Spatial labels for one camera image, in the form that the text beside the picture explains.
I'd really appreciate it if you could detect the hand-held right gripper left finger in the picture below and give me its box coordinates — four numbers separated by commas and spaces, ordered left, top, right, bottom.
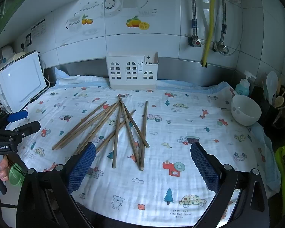
17, 142, 97, 228

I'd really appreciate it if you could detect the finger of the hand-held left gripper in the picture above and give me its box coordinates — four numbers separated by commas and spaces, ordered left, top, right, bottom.
5, 121, 41, 139
6, 110, 29, 124

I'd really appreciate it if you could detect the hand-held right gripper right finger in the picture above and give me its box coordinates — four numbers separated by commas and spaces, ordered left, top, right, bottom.
190, 142, 270, 228

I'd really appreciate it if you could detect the pile of wooden chopsticks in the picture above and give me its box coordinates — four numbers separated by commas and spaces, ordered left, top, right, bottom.
52, 94, 150, 171

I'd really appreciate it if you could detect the white plastic utensil holder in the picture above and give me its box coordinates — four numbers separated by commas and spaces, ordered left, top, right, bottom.
105, 52, 159, 91

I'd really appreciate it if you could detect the person's left hand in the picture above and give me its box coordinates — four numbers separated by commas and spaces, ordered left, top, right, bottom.
0, 159, 11, 182

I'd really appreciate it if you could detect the green plastic bowl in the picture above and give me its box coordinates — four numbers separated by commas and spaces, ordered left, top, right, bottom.
9, 165, 24, 187

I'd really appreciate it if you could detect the printed white cloth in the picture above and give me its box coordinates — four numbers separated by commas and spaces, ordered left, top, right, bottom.
8, 68, 282, 228

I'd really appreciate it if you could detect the white jar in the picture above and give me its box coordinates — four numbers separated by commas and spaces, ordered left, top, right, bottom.
1, 46, 15, 62

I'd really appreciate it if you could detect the white ceramic bowl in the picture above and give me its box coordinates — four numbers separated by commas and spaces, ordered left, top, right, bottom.
231, 94, 262, 126

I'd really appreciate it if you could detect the teal soap pump bottle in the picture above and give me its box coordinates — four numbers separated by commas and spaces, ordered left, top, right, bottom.
235, 71, 257, 96

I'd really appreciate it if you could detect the dark utensil jar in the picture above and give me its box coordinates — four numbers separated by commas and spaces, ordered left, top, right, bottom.
272, 85, 285, 129

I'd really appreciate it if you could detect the wooden spoon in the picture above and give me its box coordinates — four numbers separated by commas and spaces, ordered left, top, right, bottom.
274, 96, 285, 109

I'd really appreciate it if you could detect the white plastic spoon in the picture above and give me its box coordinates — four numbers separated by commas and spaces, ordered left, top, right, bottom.
266, 71, 279, 105

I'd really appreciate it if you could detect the metal water valve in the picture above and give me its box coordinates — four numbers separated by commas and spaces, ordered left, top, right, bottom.
212, 41, 230, 54

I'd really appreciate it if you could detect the red-marked water valve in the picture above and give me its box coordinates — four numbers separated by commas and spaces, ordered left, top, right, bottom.
188, 34, 202, 47

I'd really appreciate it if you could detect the yellow gas pipe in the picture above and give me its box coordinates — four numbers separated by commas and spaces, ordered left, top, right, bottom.
201, 0, 219, 67

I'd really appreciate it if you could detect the appliance cable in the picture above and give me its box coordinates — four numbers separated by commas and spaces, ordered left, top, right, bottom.
38, 52, 52, 93

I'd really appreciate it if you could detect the white wall label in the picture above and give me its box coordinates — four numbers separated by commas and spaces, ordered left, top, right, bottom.
31, 20, 47, 38

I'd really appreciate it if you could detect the green wall cabinet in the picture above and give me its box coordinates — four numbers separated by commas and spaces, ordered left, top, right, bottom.
0, 0, 82, 55

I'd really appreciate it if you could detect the thin clear hose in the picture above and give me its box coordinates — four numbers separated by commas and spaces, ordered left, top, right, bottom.
224, 0, 244, 56

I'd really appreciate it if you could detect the braided metal hose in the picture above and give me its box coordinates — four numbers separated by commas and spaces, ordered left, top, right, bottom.
189, 0, 198, 37
219, 0, 228, 44

